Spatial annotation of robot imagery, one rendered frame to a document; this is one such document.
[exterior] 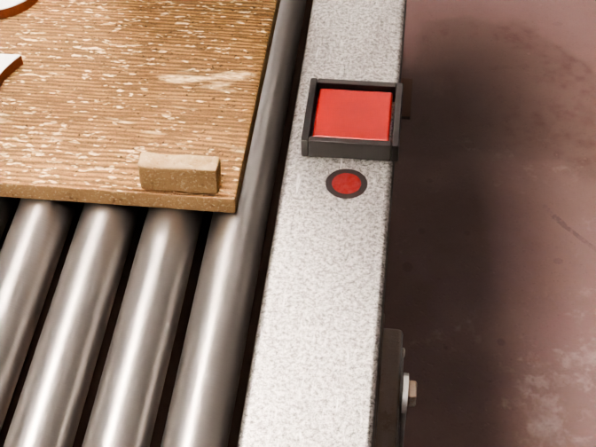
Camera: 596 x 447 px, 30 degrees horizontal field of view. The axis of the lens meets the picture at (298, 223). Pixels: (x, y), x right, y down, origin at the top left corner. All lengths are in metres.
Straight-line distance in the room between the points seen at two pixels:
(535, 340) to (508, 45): 0.80
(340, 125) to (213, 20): 0.17
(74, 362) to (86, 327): 0.03
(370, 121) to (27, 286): 0.29
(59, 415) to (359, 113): 0.34
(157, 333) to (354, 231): 0.17
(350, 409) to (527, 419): 1.13
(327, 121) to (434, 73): 1.52
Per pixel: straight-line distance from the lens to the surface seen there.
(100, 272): 0.80
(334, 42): 0.98
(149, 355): 0.75
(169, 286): 0.79
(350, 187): 0.85
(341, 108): 0.89
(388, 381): 0.84
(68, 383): 0.75
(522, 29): 2.54
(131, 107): 0.90
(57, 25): 0.99
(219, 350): 0.75
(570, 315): 1.97
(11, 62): 0.95
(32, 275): 0.82
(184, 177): 0.81
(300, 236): 0.81
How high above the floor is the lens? 1.52
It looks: 47 degrees down
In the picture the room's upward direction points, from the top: 2 degrees counter-clockwise
